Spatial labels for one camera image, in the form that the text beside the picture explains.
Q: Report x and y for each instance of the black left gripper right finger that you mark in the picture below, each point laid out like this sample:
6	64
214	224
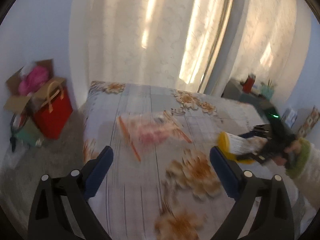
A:
274	219

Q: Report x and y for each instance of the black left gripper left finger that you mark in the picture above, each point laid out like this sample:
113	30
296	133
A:
48	219

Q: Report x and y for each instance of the white yellow medicine box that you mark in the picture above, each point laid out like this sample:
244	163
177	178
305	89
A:
233	146

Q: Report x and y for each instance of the clear pink orange-edged bag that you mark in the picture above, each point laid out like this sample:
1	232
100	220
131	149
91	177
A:
142	132

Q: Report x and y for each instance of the green sleeved right forearm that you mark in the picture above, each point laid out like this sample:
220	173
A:
305	172

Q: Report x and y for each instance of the right hand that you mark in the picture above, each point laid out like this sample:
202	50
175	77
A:
293	149

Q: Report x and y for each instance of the patterned flat box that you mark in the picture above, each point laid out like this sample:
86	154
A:
309	123

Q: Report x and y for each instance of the teal utensil holder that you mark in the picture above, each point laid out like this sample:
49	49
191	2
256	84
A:
267	89

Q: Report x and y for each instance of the red canister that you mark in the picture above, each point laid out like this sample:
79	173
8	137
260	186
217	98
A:
248	84

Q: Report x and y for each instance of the grey cabinet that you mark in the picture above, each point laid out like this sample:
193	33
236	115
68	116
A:
233	91

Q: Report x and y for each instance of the teal box on floor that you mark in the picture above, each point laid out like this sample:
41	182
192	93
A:
29	133

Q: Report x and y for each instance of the red gift bag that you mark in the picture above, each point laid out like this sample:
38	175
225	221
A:
54	112

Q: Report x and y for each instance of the floral plastic tablecloth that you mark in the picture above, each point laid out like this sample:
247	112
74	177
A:
128	201

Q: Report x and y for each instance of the brown cardboard box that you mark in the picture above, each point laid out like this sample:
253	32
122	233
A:
17	103

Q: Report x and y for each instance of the cream lace curtain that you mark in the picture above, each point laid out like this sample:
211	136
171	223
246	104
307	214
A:
193	45

